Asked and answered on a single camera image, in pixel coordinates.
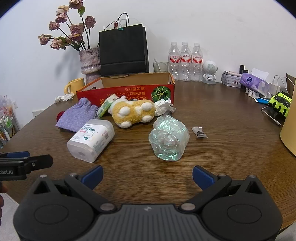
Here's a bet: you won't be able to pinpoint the orange cardboard box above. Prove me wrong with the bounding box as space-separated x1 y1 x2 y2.
76 72 175 107

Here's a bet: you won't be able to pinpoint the white cable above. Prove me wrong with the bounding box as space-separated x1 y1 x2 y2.
274 75 294 93

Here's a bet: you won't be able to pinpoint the purple knit pouch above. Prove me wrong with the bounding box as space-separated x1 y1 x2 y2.
55 97 99 133

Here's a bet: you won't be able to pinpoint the rack of colourful packets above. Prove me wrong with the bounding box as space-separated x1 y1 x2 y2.
0 95 20 149

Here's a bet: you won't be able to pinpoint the white robot speaker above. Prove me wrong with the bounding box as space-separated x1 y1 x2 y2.
202 60 218 84

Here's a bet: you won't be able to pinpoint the person's left hand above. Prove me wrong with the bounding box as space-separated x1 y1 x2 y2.
0 183 8 209

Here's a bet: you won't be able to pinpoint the wooden board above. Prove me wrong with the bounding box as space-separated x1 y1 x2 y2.
285 73 296 98

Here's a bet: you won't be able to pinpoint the glass cup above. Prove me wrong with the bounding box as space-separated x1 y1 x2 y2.
153 62 169 73

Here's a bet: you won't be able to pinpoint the printed tin box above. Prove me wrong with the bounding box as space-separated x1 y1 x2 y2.
221 71 243 88

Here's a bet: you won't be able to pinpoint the black paper bag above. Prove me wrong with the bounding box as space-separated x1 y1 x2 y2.
99 13 149 76

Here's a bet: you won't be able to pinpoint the green black glove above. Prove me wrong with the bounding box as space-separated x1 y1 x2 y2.
268 91 293 118

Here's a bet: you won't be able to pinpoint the purple tissue pack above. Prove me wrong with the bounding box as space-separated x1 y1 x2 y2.
239 68 270 92

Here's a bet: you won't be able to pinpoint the clear water bottle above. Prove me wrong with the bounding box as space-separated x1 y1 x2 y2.
168 42 181 81
180 42 192 81
191 43 203 81

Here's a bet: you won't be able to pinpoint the small white items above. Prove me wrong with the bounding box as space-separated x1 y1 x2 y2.
245 88 260 99

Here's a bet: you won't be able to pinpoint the yellow plush toy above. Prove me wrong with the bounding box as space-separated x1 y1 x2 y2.
108 95 156 128

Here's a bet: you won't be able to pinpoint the pink ceramic vase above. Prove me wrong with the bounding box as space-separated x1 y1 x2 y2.
79 47 101 85

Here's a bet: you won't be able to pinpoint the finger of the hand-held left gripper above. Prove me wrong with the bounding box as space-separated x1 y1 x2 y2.
22 154 53 175
0 151 31 160

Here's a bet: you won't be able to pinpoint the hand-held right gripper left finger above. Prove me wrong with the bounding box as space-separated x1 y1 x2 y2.
31 165 117 214

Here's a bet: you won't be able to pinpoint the white charger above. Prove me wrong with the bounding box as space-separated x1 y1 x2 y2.
268 81 281 98

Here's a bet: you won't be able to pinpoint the small silver sachet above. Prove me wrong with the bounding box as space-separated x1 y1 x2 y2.
191 126 209 139

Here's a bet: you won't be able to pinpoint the white plastic swab container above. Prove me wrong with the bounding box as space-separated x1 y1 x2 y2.
67 119 115 163

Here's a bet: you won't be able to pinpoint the green tissue packet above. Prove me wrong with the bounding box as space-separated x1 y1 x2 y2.
97 94 119 118

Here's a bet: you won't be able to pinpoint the iridescent plastic bag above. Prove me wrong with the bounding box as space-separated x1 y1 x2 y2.
148 116 190 161

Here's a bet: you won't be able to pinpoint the white tissue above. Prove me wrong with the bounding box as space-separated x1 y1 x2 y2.
55 93 74 103
154 98 174 116

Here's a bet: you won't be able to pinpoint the dried rose bouquet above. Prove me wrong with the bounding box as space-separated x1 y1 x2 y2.
38 0 96 51

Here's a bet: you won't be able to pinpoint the yellow mug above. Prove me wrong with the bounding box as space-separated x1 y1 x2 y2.
64 78 85 95

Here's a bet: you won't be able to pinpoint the smartphone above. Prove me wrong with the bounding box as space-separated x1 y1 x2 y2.
262 105 281 126

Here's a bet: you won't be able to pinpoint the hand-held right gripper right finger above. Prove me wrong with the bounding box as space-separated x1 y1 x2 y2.
179 165 265 213

